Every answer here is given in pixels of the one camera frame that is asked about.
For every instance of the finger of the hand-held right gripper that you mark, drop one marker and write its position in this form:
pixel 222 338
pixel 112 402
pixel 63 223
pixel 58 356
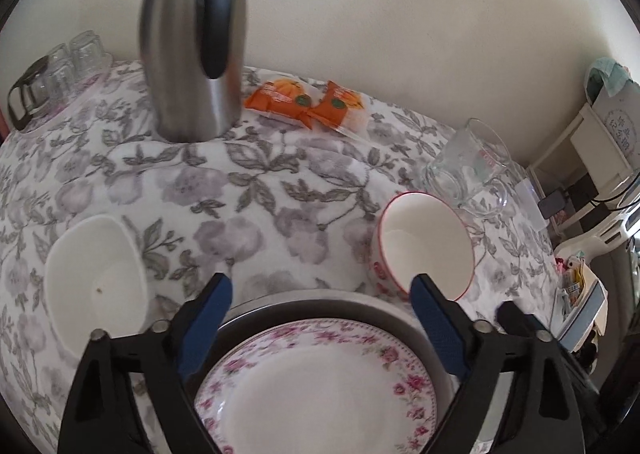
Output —
pixel 515 316

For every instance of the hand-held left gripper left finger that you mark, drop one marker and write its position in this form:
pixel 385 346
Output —
pixel 205 329

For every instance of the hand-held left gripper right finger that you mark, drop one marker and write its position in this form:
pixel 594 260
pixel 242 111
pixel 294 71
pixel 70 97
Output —
pixel 440 329

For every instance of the strawberry print bowl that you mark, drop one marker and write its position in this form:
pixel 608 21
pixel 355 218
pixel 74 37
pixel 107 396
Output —
pixel 420 239

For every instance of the large stainless steel basin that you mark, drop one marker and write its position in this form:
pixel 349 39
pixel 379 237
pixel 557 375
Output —
pixel 320 309

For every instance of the small white bowl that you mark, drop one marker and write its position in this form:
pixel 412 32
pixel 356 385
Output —
pixel 95 279

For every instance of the round pink floral plate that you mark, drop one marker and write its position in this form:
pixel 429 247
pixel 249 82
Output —
pixel 310 394

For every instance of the black smartphone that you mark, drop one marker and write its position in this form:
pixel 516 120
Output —
pixel 585 314

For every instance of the small pink toy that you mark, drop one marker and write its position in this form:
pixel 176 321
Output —
pixel 567 264

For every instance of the white power strip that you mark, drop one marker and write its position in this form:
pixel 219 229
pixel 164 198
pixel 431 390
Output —
pixel 530 199

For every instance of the black charger adapter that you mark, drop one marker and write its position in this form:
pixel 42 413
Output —
pixel 552 204

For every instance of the grey floral tablecloth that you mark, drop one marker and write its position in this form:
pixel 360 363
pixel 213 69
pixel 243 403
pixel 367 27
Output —
pixel 250 214

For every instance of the clear glass mug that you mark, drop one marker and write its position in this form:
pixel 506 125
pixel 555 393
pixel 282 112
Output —
pixel 465 169

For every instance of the white shelf unit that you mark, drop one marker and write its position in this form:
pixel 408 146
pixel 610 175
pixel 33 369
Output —
pixel 580 144

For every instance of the grey printed box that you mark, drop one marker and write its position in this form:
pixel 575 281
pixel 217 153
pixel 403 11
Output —
pixel 617 129

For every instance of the orange snack packet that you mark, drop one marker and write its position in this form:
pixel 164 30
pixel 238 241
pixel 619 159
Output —
pixel 275 97
pixel 342 107

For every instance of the teal cloth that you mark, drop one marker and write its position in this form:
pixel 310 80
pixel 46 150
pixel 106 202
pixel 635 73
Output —
pixel 607 77

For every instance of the stainless steel thermos jug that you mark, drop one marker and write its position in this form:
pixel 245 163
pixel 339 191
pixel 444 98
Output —
pixel 175 59

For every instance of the clear drinking glass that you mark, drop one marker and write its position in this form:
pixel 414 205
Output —
pixel 89 54
pixel 59 72

